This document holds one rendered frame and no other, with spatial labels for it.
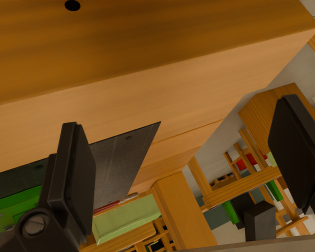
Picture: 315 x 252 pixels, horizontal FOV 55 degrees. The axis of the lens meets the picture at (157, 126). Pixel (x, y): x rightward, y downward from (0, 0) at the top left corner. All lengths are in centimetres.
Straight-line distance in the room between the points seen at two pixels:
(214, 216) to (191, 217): 1102
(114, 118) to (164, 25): 12
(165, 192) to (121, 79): 63
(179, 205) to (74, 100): 64
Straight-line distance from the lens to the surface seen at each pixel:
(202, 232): 90
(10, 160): 38
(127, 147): 47
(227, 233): 1201
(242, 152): 561
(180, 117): 51
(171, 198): 89
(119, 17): 34
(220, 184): 914
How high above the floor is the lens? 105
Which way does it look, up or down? 20 degrees down
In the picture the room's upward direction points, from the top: 154 degrees clockwise
